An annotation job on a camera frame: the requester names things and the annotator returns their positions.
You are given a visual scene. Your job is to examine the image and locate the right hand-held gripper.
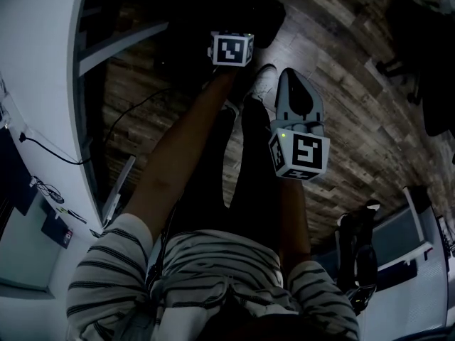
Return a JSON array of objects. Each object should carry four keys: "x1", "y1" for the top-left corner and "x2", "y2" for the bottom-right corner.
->
[{"x1": 268, "y1": 67, "x2": 330, "y2": 181}]

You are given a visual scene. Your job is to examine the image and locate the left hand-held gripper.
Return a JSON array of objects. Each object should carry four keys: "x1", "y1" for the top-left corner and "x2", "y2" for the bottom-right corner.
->
[{"x1": 208, "y1": 31, "x2": 255, "y2": 67}]

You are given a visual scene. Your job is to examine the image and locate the black plastic container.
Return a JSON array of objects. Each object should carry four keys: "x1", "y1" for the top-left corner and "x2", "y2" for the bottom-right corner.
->
[{"x1": 245, "y1": 0, "x2": 287, "y2": 49}]

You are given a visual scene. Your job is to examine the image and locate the person's right forearm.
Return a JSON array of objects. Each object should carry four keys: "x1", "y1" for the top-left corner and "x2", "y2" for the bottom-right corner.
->
[{"x1": 279, "y1": 178, "x2": 312, "y2": 273}]

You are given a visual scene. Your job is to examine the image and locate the person's left forearm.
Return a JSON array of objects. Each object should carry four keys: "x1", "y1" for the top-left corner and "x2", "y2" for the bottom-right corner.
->
[{"x1": 122, "y1": 69, "x2": 237, "y2": 241}]

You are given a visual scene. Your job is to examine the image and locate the person's right white shoe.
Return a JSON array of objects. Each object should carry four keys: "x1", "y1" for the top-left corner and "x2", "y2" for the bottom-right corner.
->
[{"x1": 243, "y1": 64, "x2": 278, "y2": 102}]

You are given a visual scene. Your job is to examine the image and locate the person's white shoe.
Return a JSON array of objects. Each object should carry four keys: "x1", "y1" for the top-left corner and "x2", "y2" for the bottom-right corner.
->
[
  {"x1": 243, "y1": 64, "x2": 278, "y2": 102},
  {"x1": 220, "y1": 99, "x2": 241, "y2": 120}
]

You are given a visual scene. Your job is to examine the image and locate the person's left white shoe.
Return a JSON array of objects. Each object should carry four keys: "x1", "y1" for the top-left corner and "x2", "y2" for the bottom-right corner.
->
[{"x1": 220, "y1": 99, "x2": 241, "y2": 120}]

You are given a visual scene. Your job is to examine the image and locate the black trousers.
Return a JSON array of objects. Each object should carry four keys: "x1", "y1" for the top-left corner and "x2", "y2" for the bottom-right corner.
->
[{"x1": 170, "y1": 96, "x2": 285, "y2": 248}]

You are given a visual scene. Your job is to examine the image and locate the white desk leg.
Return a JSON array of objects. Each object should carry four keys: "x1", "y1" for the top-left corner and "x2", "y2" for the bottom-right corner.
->
[{"x1": 77, "y1": 21, "x2": 170, "y2": 77}]

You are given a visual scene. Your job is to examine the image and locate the black and white office chair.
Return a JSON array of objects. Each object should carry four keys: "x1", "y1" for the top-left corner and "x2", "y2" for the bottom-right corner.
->
[{"x1": 336, "y1": 199, "x2": 381, "y2": 315}]

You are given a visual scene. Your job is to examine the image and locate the white desk foot bar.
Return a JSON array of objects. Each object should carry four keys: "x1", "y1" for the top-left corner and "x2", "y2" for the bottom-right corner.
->
[{"x1": 102, "y1": 156, "x2": 137, "y2": 227}]

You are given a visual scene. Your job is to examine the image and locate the black phone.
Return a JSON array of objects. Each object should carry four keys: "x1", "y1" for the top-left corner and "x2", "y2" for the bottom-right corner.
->
[{"x1": 67, "y1": 208, "x2": 88, "y2": 224}]

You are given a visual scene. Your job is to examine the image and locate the dark grey desk divider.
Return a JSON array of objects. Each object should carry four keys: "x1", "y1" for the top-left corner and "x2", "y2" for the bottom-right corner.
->
[{"x1": 0, "y1": 129, "x2": 38, "y2": 216}]

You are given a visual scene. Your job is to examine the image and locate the black power cable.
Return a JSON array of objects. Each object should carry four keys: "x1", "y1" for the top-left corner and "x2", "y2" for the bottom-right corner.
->
[{"x1": 19, "y1": 87, "x2": 171, "y2": 166}]

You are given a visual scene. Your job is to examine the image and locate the tangled black earphone cable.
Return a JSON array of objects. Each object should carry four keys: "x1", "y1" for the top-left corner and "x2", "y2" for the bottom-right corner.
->
[{"x1": 31, "y1": 175, "x2": 65, "y2": 205}]

